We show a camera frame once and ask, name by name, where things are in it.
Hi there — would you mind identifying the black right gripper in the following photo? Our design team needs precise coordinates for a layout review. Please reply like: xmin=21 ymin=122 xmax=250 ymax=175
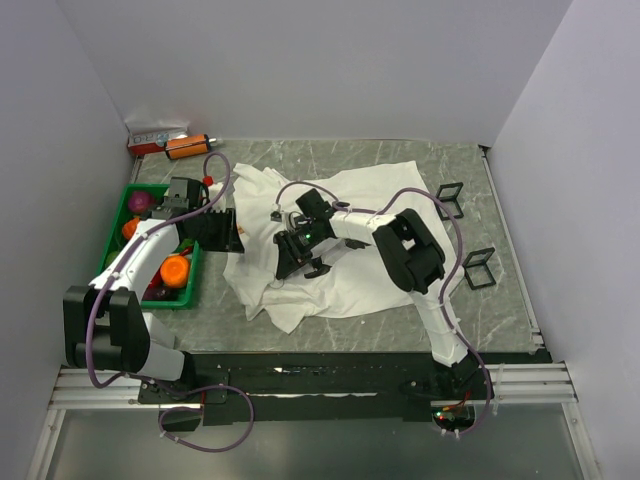
xmin=275 ymin=224 xmax=328 ymax=281

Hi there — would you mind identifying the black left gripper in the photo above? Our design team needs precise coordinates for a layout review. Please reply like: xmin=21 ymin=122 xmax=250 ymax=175
xmin=187 ymin=206 xmax=245 ymax=253

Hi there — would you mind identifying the white garment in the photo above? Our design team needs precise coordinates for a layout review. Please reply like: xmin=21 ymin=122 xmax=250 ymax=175
xmin=223 ymin=161 xmax=426 ymax=334

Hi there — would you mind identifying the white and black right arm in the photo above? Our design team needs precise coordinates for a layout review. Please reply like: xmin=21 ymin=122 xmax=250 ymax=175
xmin=271 ymin=187 xmax=490 ymax=399

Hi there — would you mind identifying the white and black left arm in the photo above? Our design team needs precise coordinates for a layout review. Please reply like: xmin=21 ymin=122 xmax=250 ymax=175
xmin=63 ymin=177 xmax=244 ymax=402

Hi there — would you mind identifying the green plastic tray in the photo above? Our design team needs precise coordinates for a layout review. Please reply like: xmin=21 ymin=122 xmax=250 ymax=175
xmin=97 ymin=183 xmax=202 ymax=310

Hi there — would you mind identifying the purple toy onion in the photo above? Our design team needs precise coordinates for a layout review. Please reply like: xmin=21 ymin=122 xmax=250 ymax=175
xmin=127 ymin=190 xmax=156 ymax=215

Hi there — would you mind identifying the purple toy eggplant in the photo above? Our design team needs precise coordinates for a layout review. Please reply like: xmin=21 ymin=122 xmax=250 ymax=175
xmin=143 ymin=286 xmax=176 ymax=302

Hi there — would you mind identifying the orange cylindrical tool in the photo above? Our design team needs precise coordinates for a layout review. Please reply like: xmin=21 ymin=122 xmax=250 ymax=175
xmin=164 ymin=134 xmax=217 ymax=160

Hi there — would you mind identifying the red white carton box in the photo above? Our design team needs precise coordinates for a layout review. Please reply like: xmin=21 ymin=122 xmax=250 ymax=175
xmin=127 ymin=128 xmax=188 ymax=157

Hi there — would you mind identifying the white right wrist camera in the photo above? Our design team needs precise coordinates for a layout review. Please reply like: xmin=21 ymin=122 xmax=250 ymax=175
xmin=270 ymin=210 xmax=306 ymax=231

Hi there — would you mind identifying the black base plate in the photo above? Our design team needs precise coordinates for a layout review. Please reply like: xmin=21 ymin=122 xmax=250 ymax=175
xmin=137 ymin=352 xmax=494 ymax=426

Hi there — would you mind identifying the black frame stand far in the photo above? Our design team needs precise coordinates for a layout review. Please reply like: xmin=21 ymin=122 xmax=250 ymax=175
xmin=436 ymin=182 xmax=464 ymax=221

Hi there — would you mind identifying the black frame stand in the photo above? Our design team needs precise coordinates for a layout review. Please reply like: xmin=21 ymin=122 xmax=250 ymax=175
xmin=462 ymin=247 xmax=497 ymax=291
xmin=436 ymin=182 xmax=464 ymax=221

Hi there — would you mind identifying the black frame stand near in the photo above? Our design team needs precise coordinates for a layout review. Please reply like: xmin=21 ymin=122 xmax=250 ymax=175
xmin=462 ymin=247 xmax=497 ymax=291

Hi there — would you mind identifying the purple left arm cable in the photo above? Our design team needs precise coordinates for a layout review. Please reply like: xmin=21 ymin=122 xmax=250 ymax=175
xmin=85 ymin=152 xmax=255 ymax=454

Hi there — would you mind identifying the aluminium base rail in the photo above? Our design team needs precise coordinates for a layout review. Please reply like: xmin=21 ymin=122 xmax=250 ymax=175
xmin=48 ymin=364 xmax=578 ymax=410

